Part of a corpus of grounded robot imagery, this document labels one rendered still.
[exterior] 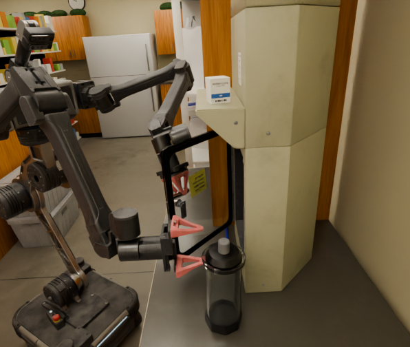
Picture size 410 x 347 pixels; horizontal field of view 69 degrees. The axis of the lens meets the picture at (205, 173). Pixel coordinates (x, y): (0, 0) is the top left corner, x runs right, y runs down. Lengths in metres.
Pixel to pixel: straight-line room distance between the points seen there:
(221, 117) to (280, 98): 0.14
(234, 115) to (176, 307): 0.58
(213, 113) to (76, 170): 0.36
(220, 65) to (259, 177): 0.45
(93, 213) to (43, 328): 1.36
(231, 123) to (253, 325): 0.55
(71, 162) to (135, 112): 5.07
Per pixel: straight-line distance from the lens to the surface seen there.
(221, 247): 0.74
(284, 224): 0.85
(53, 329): 2.05
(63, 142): 0.80
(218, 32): 1.05
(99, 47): 5.83
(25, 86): 0.84
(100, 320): 1.97
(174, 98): 1.14
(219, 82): 0.75
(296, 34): 0.71
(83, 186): 0.78
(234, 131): 0.72
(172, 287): 1.03
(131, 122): 5.90
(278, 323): 0.93
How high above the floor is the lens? 1.66
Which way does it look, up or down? 24 degrees down
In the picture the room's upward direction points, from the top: 4 degrees counter-clockwise
